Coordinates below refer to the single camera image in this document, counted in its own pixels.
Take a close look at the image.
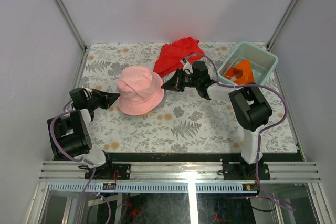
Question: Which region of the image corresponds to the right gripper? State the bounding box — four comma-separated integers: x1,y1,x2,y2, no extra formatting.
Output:
162,68,200,93

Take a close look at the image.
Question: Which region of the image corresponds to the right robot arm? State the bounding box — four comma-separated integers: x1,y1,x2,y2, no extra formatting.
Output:
161,61,272,180

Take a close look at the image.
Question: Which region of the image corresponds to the aluminium rail frame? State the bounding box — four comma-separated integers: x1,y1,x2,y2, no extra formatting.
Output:
26,153,335,223

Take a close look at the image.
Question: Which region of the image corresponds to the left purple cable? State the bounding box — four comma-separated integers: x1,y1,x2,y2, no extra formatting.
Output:
49,100,112,224

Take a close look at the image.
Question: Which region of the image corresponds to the teal plastic bin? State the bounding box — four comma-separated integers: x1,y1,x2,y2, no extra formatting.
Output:
217,42,278,85

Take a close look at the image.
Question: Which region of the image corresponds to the left corner aluminium post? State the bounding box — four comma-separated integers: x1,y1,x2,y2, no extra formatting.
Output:
39,0,88,51

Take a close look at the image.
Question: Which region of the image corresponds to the wooden hat stand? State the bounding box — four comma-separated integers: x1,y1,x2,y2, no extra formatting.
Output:
139,111,156,116

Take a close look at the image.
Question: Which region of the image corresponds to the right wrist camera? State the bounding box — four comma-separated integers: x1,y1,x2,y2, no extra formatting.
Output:
180,58,192,71

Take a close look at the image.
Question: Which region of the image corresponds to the corner aluminium post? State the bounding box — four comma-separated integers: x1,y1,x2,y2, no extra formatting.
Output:
266,0,316,50
39,0,88,51

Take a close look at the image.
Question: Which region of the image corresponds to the blue bucket hat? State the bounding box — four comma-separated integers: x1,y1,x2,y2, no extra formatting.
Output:
159,90,167,106

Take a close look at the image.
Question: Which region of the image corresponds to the orange hat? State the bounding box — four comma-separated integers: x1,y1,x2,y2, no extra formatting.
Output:
224,60,255,85

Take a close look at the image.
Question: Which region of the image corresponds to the purple cable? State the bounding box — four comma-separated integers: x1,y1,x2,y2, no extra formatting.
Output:
49,100,112,224
183,54,296,211

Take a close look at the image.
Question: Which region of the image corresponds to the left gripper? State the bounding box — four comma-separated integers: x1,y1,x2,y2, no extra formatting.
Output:
86,88,120,110

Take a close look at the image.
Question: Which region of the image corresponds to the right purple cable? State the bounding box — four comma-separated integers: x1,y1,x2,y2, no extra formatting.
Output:
183,54,296,211

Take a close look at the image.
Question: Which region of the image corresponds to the right corner aluminium post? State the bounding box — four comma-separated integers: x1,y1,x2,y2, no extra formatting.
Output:
266,0,316,50

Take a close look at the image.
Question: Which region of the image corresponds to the red cloth hat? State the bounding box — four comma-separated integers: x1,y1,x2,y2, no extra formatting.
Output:
153,37,204,78

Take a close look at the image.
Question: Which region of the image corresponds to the pink hat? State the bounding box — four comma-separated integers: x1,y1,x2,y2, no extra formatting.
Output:
117,66,165,116

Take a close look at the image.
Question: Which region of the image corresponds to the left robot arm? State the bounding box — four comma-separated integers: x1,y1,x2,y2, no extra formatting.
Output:
47,88,120,181

